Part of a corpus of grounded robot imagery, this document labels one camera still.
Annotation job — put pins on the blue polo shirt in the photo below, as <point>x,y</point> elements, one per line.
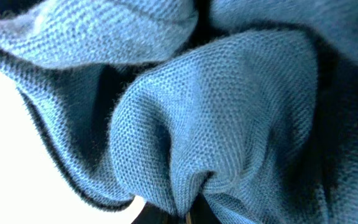
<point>252,104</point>

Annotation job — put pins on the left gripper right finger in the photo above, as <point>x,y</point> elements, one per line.
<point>201,212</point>

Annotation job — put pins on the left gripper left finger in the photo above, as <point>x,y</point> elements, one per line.
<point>150,214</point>

